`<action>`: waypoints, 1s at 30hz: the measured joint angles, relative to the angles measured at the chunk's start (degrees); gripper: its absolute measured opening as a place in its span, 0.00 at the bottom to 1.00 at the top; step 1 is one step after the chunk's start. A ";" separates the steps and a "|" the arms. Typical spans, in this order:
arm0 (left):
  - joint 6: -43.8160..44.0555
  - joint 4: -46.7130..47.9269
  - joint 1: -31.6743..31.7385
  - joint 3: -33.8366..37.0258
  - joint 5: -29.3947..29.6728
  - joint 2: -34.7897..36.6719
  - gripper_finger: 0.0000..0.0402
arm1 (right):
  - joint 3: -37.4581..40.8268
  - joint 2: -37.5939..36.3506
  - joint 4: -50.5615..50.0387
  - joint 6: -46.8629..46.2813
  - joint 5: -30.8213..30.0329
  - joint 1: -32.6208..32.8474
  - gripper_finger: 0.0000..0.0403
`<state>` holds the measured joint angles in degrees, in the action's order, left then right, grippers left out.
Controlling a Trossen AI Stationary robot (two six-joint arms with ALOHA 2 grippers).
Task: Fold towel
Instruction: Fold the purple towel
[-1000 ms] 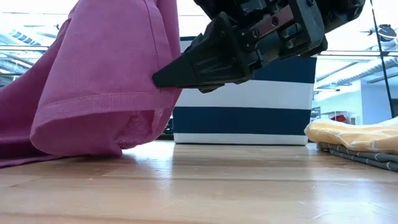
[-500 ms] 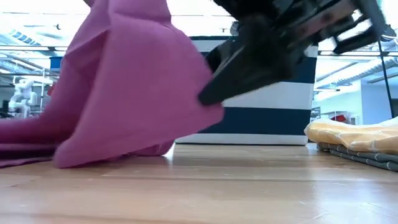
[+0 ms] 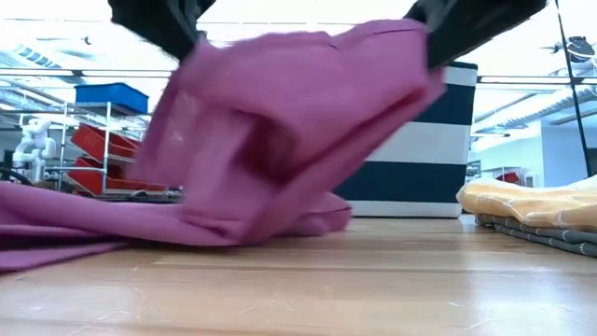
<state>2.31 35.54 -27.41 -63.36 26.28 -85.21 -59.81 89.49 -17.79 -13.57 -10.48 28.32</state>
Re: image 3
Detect grey checked kitchen towel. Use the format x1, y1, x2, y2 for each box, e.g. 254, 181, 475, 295
474, 212, 597, 259

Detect purple cloth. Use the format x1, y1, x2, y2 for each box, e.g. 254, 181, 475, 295
0, 18, 448, 275

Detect navy white striped fabric basket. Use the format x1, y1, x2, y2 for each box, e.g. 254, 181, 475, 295
331, 60, 479, 219

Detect black hose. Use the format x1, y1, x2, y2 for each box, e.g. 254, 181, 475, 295
0, 166, 35, 188

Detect small red crate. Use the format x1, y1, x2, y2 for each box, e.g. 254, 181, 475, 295
493, 171, 522, 185

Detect blue plastic bin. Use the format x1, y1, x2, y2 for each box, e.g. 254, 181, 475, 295
74, 82, 149, 115

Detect red bins on rack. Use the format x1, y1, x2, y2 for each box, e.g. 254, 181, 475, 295
46, 101, 183, 203

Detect orange checked kitchen towel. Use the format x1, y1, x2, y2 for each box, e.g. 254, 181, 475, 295
455, 174, 597, 234

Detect dark ceiling fixture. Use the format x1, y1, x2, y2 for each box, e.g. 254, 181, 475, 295
565, 35, 597, 64

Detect thin black pole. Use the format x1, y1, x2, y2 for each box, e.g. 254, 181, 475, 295
554, 0, 594, 179

